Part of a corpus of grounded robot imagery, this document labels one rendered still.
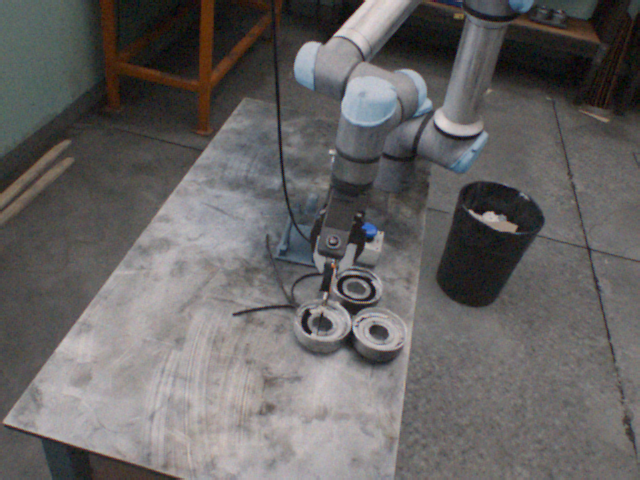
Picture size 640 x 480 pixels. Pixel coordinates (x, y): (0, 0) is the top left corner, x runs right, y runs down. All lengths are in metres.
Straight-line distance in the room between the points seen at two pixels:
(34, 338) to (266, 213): 1.10
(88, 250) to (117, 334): 1.40
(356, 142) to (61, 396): 0.61
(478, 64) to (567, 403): 1.42
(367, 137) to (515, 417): 1.52
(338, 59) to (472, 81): 0.41
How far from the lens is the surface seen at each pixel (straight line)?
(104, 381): 1.04
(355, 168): 0.89
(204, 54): 3.03
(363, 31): 1.05
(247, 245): 1.27
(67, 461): 1.13
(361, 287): 1.20
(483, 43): 1.27
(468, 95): 1.34
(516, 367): 2.36
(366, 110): 0.85
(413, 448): 1.99
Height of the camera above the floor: 1.63
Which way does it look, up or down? 39 degrees down
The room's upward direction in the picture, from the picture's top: 11 degrees clockwise
